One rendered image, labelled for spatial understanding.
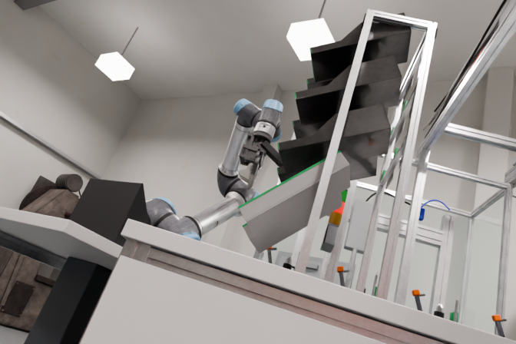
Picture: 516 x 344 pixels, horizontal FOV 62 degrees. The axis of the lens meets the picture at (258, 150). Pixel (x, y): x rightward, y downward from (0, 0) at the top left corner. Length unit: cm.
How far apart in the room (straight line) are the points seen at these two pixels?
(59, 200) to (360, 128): 720
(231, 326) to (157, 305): 12
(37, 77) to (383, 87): 825
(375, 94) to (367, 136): 16
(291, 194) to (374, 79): 39
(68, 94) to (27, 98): 83
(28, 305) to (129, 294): 735
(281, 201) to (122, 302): 44
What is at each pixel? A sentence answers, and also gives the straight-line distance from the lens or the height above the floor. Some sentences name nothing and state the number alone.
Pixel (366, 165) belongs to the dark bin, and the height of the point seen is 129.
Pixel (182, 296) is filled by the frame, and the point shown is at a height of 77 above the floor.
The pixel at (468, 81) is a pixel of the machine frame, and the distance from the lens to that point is 212.
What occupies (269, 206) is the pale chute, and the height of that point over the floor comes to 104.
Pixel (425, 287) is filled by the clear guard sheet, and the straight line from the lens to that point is 296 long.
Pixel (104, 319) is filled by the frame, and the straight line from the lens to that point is 75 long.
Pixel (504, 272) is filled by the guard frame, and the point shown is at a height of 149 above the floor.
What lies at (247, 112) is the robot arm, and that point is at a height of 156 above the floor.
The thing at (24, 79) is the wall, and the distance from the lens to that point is 897.
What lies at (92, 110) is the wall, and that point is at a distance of 966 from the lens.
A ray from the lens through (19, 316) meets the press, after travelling 805.
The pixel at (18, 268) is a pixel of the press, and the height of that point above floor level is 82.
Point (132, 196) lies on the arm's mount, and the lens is 146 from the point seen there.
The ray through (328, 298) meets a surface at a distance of 71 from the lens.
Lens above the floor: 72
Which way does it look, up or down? 25 degrees up
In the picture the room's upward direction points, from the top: 20 degrees clockwise
